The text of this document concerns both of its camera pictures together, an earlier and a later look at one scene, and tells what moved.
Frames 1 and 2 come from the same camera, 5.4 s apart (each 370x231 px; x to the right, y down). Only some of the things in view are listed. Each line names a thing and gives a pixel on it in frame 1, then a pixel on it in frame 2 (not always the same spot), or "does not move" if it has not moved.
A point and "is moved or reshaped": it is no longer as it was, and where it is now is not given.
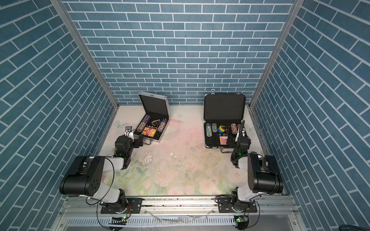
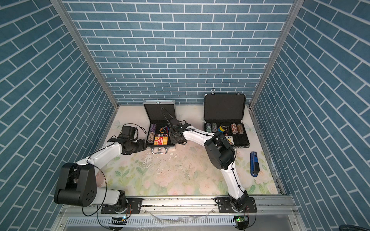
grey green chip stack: (214, 127) does not move
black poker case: (224, 114) does not move
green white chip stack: (209, 133) does not move
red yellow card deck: (149, 132) to (161, 140)
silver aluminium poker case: (155, 121) is moved or reshaped
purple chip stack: (141, 126) to (152, 130)
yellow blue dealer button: (220, 129) does not move
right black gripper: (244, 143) to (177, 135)
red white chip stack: (234, 128) does not move
